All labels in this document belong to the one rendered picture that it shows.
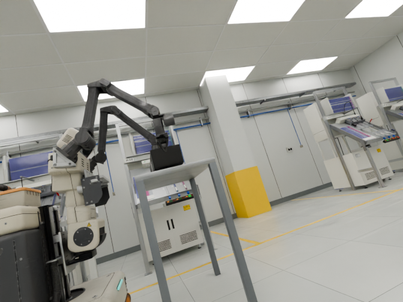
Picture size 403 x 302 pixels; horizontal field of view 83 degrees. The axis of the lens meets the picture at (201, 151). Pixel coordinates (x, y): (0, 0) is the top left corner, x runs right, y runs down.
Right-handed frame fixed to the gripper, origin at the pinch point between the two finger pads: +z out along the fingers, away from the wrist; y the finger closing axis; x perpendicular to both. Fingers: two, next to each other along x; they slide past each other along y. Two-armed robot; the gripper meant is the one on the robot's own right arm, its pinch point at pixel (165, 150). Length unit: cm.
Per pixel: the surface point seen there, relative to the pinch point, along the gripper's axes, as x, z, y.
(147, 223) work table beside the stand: 18.5, 35.7, -6.4
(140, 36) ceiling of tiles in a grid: -29, -210, 155
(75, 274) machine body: 105, 70, 169
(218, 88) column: -181, -177, 286
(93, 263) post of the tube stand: 81, 63, 143
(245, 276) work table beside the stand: -22, 76, -6
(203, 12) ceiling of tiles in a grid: -116, -209, 117
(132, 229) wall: 51, 50, 334
